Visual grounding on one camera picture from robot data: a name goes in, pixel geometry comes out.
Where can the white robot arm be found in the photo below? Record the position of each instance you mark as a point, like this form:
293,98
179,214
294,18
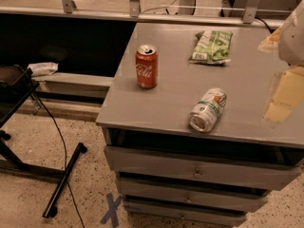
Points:
288,40

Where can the orange Coca-Cola can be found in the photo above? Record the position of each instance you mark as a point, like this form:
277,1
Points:
147,66

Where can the green white 7up can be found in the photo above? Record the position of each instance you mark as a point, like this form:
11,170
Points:
208,109

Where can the grey drawer cabinet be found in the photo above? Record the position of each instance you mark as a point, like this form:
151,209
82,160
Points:
194,142

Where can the top grey drawer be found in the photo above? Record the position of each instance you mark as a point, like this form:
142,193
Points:
195,168

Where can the grey drawer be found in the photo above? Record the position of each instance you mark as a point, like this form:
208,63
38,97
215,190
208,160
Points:
189,194
195,168
182,212

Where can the green chip bag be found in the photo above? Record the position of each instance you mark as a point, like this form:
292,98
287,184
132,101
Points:
212,47

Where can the middle grey drawer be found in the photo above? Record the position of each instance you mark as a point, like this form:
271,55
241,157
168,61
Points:
189,194

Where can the bottom grey drawer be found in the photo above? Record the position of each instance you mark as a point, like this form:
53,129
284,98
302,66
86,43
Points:
182,212

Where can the crumpled white plastic bag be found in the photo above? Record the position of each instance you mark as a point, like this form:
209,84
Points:
43,69

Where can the black rolling stand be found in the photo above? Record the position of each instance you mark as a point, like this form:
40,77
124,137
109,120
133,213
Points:
16,88

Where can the metal railing frame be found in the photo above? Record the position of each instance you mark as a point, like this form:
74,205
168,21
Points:
167,11

